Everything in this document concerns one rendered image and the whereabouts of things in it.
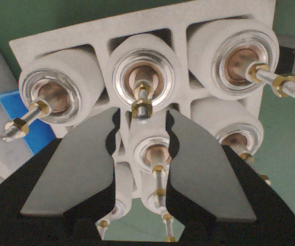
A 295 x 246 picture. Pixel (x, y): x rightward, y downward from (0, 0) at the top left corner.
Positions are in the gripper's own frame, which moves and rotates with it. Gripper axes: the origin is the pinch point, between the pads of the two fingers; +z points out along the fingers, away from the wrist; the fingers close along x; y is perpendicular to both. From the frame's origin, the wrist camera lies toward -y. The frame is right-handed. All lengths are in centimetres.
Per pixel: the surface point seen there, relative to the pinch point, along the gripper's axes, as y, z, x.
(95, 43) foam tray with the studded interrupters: -2.4, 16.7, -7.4
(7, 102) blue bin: 11.3, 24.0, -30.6
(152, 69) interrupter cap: -0.7, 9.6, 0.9
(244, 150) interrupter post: 8.6, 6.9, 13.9
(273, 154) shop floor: 32, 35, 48
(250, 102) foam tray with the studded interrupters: 5.6, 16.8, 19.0
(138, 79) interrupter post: -0.1, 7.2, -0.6
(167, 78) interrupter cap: 0.3, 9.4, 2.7
